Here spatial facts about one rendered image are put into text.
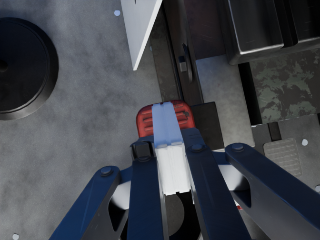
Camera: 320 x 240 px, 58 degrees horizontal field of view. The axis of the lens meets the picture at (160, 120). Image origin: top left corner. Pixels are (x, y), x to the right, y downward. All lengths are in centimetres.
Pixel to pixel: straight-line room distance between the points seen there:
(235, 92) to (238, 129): 5
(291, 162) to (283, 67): 56
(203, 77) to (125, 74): 69
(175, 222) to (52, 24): 87
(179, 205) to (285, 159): 40
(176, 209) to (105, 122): 41
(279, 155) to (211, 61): 58
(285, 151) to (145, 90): 52
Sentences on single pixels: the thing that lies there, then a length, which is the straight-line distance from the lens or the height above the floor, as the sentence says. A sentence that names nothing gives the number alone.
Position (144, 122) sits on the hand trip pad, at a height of 76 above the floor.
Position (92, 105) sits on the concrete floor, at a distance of 110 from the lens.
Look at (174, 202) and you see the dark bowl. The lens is 108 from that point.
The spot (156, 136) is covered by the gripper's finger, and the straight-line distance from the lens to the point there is 16.
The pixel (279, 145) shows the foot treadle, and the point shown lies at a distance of 96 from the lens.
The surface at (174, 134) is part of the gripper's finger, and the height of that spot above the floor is 90.
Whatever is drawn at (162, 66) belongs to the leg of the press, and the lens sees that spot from 106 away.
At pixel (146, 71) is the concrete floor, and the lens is 109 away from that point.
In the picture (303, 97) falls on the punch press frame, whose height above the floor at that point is 65.
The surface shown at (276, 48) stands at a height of 70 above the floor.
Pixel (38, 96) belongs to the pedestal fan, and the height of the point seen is 3.
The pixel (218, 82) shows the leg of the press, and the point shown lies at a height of 64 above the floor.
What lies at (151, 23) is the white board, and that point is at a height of 41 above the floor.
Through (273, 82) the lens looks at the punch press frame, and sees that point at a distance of 44.
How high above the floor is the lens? 106
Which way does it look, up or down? 86 degrees down
